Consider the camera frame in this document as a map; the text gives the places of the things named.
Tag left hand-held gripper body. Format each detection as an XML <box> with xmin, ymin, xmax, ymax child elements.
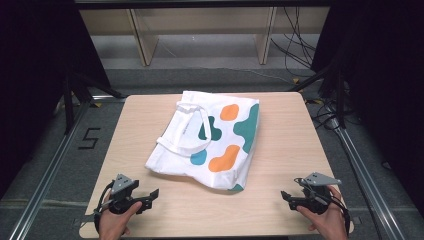
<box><xmin>107</xmin><ymin>173</ymin><xmax>142</xmax><ymax>215</ymax></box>

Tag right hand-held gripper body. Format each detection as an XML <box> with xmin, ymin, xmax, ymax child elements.
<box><xmin>295</xmin><ymin>171</ymin><xmax>343</xmax><ymax>215</ymax></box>

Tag white tote bag coloured blobs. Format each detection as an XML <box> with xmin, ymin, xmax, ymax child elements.
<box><xmin>144</xmin><ymin>90</ymin><xmax>261</xmax><ymax>193</ymax></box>

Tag person's left hand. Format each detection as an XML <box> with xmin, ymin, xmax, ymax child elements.
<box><xmin>98</xmin><ymin>193</ymin><xmax>143</xmax><ymax>240</ymax></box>

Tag person's right hand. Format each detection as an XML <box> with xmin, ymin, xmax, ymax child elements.
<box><xmin>295</xmin><ymin>185</ymin><xmax>350</xmax><ymax>240</ymax></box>

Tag black metal stand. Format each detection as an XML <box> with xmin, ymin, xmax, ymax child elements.
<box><xmin>287</xmin><ymin>56</ymin><xmax>348</xmax><ymax>130</ymax></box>
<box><xmin>62</xmin><ymin>70</ymin><xmax>126</xmax><ymax>135</ymax></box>

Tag black curtain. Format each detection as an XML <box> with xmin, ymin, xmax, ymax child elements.
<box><xmin>309</xmin><ymin>0</ymin><xmax>424</xmax><ymax>214</ymax></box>
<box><xmin>0</xmin><ymin>0</ymin><xmax>113</xmax><ymax>198</ymax></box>

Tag light wooden shelf unit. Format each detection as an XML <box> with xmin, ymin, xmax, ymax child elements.
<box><xmin>79</xmin><ymin>6</ymin><xmax>331</xmax><ymax>67</ymax></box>

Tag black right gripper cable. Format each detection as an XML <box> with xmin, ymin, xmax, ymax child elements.
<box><xmin>328</xmin><ymin>194</ymin><xmax>352</xmax><ymax>236</ymax></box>

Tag aluminium floor rail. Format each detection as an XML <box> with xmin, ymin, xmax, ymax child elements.
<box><xmin>7</xmin><ymin>95</ymin><xmax>128</xmax><ymax>240</ymax></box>
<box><xmin>328</xmin><ymin>118</ymin><xmax>407</xmax><ymax>240</ymax></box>

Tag tangle of black cables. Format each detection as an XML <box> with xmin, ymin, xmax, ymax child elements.
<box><xmin>305</xmin><ymin>94</ymin><xmax>363</xmax><ymax>132</ymax></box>

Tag thin white floor cable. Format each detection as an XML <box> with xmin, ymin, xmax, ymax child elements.
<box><xmin>199</xmin><ymin>65</ymin><xmax>294</xmax><ymax>85</ymax></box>

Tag bundle of black floor cables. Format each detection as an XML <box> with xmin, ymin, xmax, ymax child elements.
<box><xmin>269</xmin><ymin>6</ymin><xmax>318</xmax><ymax>78</ymax></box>

